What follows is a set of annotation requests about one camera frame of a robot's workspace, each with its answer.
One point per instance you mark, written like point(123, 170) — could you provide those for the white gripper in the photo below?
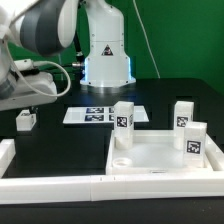
point(24, 97)

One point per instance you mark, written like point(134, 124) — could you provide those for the white square tabletop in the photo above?
point(153, 152)

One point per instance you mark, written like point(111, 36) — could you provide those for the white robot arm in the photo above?
point(47, 27)

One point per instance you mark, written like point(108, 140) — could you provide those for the white U-shaped obstacle fence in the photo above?
point(121, 184)

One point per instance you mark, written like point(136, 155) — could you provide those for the white AprilTag base plate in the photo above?
point(80, 115)

